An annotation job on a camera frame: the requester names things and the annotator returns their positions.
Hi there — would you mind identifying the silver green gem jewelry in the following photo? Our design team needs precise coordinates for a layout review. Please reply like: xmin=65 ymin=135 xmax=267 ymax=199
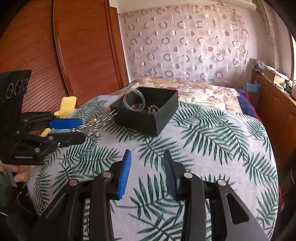
xmin=73 ymin=110 xmax=117 ymax=136

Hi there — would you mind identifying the black square jewelry box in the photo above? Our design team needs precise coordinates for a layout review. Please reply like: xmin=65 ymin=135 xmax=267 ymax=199
xmin=110 ymin=87 xmax=178 ymax=137

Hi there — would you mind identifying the pale green jade bangle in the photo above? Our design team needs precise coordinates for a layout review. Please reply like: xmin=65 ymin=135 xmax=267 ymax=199
xmin=122 ymin=89 xmax=146 ymax=112

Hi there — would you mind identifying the grey sleeve forearm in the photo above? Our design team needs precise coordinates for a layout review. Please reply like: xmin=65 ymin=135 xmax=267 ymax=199
xmin=0 ymin=173 xmax=17 ymax=210

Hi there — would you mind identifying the person's left hand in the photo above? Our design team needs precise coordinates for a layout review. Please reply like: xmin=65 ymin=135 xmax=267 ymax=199
xmin=0 ymin=162 xmax=31 ymax=183

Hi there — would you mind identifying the yellow plush toy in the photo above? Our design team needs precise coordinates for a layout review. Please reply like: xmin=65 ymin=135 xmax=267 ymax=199
xmin=40 ymin=96 xmax=77 ymax=138

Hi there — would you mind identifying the palm leaf print cloth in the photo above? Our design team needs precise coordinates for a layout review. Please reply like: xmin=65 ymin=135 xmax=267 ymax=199
xmin=26 ymin=94 xmax=280 ymax=241

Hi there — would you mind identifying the brown wooden wardrobe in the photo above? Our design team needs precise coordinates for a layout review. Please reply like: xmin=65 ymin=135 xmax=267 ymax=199
xmin=1 ymin=1 xmax=129 ymax=112

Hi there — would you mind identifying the floral bed quilt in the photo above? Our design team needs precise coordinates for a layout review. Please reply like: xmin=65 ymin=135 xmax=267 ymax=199
xmin=112 ymin=77 xmax=242 ymax=113

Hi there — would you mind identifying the dark blue blanket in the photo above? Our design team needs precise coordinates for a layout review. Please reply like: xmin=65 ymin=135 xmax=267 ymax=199
xmin=236 ymin=89 xmax=261 ymax=121

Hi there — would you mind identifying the wooden side cabinet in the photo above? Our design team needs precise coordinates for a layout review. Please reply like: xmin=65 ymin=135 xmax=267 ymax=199
xmin=251 ymin=71 xmax=295 ymax=168

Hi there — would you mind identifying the pink circle pattern curtain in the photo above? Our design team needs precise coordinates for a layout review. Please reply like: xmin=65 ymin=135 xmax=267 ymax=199
xmin=119 ymin=4 xmax=249 ymax=88

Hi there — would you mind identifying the clutter on cabinet top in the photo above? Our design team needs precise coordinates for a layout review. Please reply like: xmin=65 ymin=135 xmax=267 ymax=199
xmin=252 ymin=58 xmax=295 ymax=99

